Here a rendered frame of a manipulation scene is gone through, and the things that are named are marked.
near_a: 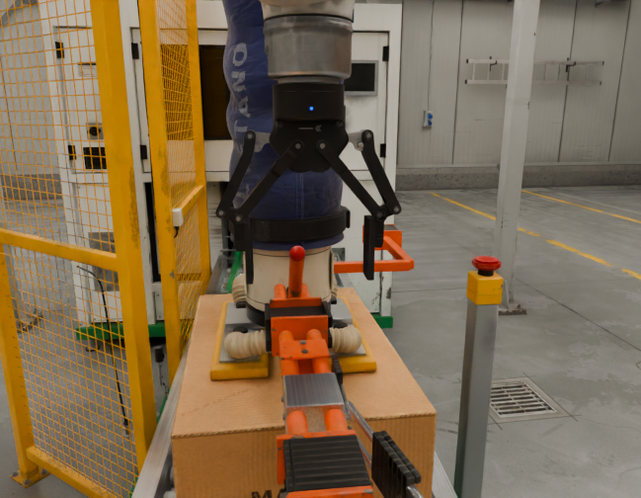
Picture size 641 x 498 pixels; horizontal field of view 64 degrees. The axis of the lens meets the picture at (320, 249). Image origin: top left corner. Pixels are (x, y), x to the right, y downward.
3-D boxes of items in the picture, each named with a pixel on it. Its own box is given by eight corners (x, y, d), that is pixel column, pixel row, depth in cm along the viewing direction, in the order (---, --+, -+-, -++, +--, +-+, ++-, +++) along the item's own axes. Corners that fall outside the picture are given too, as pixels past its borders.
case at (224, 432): (207, 433, 141) (199, 294, 131) (351, 420, 147) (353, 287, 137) (188, 652, 84) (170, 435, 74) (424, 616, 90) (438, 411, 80)
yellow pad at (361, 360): (303, 304, 123) (303, 285, 121) (345, 303, 124) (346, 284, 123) (320, 374, 90) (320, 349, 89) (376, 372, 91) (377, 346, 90)
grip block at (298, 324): (265, 333, 83) (264, 298, 81) (326, 330, 84) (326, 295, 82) (266, 357, 75) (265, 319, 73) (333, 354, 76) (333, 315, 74)
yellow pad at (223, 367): (222, 308, 121) (221, 288, 119) (266, 306, 122) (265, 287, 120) (209, 381, 88) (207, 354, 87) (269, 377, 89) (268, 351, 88)
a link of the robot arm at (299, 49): (263, 30, 56) (265, 87, 58) (262, 14, 48) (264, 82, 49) (346, 31, 57) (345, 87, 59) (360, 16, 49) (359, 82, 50)
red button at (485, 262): (466, 270, 134) (467, 255, 133) (493, 269, 134) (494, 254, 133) (477, 279, 127) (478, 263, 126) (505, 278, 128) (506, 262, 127)
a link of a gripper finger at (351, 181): (309, 144, 58) (319, 135, 57) (373, 217, 60) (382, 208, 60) (312, 146, 54) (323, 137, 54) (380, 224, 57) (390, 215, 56)
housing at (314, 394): (280, 408, 62) (280, 373, 60) (337, 404, 62) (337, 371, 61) (283, 445, 55) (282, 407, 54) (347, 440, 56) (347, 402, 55)
